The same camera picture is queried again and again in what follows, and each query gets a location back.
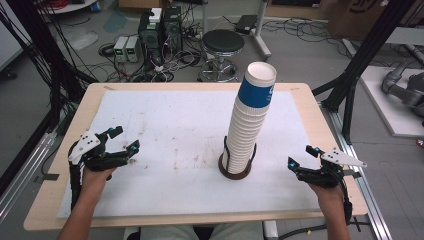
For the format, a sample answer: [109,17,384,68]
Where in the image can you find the black frame post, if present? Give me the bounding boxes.
[311,0,418,145]
[4,0,99,134]

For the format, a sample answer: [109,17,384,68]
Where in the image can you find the white platform board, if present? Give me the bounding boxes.
[359,65,424,138]

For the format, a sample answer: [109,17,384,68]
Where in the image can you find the white table leg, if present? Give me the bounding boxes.
[251,0,273,62]

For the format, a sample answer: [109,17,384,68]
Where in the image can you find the aluminium rail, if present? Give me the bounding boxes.
[0,131,58,224]
[320,102,394,240]

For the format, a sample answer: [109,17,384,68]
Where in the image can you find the person's right hand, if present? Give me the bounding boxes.
[308,182,343,206]

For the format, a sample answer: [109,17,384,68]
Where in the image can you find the white foam mat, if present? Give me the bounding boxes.
[56,89,334,219]

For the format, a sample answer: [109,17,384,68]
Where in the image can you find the clear plastic bag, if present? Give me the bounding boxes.
[62,29,100,52]

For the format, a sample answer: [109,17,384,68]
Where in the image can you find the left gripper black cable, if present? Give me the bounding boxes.
[68,162,84,212]

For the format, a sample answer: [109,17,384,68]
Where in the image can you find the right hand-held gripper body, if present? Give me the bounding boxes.
[298,148,368,189]

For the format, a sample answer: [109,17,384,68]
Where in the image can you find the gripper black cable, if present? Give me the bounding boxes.
[336,173,355,226]
[68,162,84,212]

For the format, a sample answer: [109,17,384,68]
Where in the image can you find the grey power supply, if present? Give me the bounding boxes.
[125,35,142,64]
[113,35,129,63]

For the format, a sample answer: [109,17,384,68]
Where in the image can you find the person's light trousers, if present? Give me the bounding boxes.
[139,221,265,240]

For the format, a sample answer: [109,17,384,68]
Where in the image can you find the person's left hand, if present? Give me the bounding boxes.
[81,167,116,193]

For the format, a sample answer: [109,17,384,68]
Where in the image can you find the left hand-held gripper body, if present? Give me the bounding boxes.
[68,129,131,173]

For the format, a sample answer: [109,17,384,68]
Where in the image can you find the cardboard box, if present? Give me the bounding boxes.
[328,0,424,42]

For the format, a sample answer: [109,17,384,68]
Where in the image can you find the stack of paper cups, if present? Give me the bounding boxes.
[221,61,278,176]

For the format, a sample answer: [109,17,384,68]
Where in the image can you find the black round stool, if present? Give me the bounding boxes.
[198,29,246,84]

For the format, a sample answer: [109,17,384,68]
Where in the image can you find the black flat box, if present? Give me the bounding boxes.
[234,14,259,35]

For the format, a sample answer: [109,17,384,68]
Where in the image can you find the black computer tower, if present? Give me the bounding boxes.
[137,8,164,67]
[161,5,184,52]

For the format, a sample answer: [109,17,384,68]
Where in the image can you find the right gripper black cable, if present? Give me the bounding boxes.
[336,173,355,226]

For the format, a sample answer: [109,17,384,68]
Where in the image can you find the teal sheet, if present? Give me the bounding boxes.
[102,10,130,34]

